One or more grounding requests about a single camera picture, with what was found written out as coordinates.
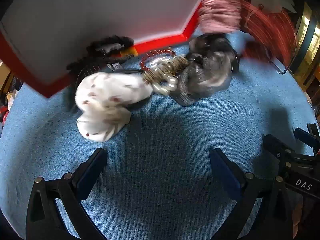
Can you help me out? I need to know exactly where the red shallow box white inside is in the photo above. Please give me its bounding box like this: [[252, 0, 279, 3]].
[[0, 0, 234, 98]]

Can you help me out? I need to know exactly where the white spotted scrunchie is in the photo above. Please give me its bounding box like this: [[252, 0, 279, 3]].
[[74, 71, 153, 142]]

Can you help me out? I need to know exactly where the blue table cloth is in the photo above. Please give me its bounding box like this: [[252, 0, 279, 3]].
[[0, 30, 320, 240]]

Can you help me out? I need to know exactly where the dark red patterned scrunchie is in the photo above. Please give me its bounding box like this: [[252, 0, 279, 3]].
[[241, 1, 298, 67]]

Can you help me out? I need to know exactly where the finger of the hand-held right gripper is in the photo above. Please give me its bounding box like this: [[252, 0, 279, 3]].
[[294, 124, 320, 153], [262, 134, 298, 162]]

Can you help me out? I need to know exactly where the pink striped scrunchie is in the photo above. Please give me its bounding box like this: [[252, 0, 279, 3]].
[[197, 0, 243, 34]]

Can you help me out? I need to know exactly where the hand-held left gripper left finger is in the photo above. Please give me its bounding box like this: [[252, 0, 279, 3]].
[[26, 148, 108, 240]]

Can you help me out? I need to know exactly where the white pearl necklace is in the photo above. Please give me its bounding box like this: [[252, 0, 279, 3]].
[[150, 57, 178, 96]]

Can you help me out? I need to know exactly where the black rhinestone hair clip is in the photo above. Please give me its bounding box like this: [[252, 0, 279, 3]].
[[66, 35, 135, 90]]

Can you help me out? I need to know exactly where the bronze bead bracelet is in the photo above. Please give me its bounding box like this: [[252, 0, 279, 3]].
[[142, 56, 189, 83]]

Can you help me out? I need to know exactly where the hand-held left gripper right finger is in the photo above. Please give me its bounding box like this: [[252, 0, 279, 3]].
[[209, 148, 304, 240]]

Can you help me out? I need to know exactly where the red bead bracelet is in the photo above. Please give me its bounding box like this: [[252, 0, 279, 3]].
[[139, 47, 176, 72]]

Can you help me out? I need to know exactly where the grey fluffy scrunchie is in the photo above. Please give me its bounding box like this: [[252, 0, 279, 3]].
[[170, 34, 242, 107]]

